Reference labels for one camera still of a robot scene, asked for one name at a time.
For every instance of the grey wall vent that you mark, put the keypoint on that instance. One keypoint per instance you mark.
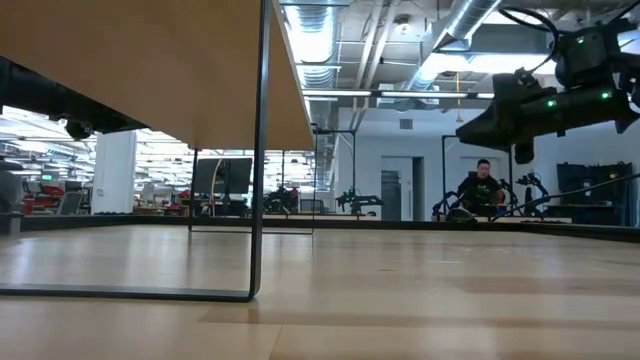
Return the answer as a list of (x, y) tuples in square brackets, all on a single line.
[(406, 124)]

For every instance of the dark computer monitor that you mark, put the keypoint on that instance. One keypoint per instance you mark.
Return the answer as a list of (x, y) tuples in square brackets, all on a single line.
[(222, 175)]

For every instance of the grey door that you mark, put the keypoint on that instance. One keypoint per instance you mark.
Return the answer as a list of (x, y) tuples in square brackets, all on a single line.
[(400, 190)]

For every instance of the silver ceiling air duct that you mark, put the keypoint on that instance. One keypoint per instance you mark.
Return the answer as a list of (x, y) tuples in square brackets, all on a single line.
[(450, 35)]

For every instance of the light grey desk chair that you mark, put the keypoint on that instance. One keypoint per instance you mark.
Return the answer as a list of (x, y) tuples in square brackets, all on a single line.
[(70, 202)]

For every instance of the black equipment cabinet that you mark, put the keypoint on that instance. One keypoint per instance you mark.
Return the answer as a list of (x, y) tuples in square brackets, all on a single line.
[(595, 192)]

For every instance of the wooden shelf with black frame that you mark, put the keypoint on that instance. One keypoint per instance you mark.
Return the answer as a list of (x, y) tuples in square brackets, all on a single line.
[(150, 65)]

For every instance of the black table edge frame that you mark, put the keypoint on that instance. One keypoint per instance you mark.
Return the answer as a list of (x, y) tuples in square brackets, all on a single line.
[(320, 223)]

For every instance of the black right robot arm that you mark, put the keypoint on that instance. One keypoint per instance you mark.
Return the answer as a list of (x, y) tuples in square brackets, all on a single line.
[(590, 75)]

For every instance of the white square pillar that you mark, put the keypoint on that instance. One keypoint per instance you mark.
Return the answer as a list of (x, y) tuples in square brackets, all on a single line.
[(114, 172)]

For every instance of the black background robot arm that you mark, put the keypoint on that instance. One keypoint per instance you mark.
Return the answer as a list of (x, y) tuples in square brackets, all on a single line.
[(532, 192), (357, 201), (445, 205)]

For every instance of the ribbed silver ceiling duct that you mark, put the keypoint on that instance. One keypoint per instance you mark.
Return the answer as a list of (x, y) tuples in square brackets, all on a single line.
[(315, 35)]

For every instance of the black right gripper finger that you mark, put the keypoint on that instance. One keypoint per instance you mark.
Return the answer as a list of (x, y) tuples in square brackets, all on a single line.
[(524, 152), (482, 132)]

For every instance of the person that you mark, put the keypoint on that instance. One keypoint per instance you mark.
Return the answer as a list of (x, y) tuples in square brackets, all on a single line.
[(481, 192)]

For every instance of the long ceiling light strip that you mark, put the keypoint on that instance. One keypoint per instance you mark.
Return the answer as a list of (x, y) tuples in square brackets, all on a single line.
[(400, 93)]

